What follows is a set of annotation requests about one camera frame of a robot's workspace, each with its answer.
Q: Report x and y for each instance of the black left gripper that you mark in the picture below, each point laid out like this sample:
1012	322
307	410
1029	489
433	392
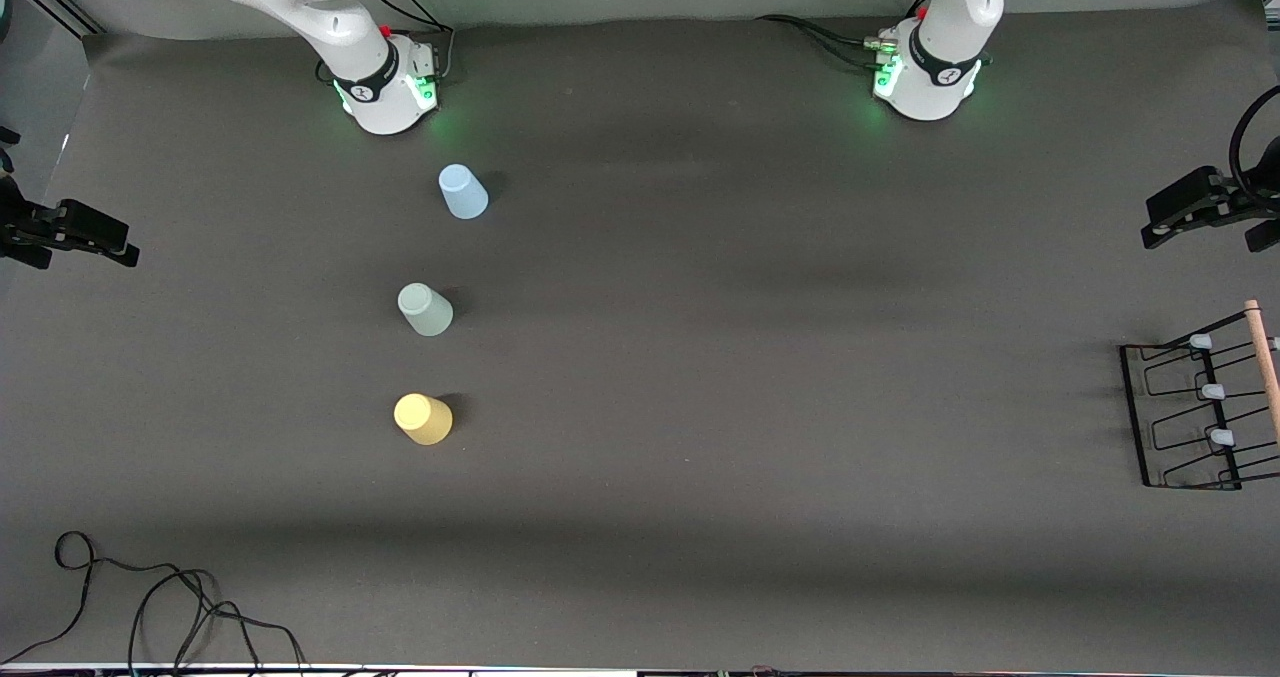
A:
1226	200

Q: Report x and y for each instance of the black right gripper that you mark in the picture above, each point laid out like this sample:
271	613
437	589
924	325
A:
30	223

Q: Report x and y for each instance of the pale green plastic cup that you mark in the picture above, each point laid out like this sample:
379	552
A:
425	310

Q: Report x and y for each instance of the yellow plastic cup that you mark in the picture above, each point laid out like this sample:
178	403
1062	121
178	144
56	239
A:
423	419

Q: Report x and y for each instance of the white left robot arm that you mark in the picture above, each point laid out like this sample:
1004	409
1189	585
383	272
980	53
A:
945	47

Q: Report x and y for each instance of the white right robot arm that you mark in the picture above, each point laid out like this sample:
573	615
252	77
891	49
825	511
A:
340	27

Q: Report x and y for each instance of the light blue plastic cup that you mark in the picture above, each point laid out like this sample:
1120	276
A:
463	193

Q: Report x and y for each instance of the dark grey table mat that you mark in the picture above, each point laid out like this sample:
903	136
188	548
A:
800	557

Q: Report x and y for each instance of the small black bracket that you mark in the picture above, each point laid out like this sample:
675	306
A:
8	136

